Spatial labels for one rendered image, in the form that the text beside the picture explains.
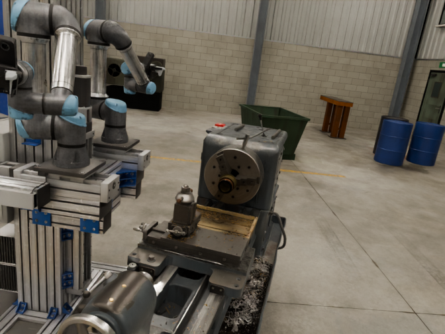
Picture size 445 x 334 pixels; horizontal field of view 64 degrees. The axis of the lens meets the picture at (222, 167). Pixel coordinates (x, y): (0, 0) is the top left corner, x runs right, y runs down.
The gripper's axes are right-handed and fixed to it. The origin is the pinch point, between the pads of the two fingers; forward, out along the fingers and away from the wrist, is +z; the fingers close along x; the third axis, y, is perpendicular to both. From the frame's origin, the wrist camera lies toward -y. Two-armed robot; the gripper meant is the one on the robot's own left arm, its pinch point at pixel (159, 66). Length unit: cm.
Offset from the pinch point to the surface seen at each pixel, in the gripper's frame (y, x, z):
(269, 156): 25, 100, -23
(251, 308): 83, 127, -73
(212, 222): 58, 92, -60
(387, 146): 99, 164, 593
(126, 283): 29, 112, -153
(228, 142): 25, 75, -27
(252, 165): 28, 97, -39
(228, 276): 52, 120, -100
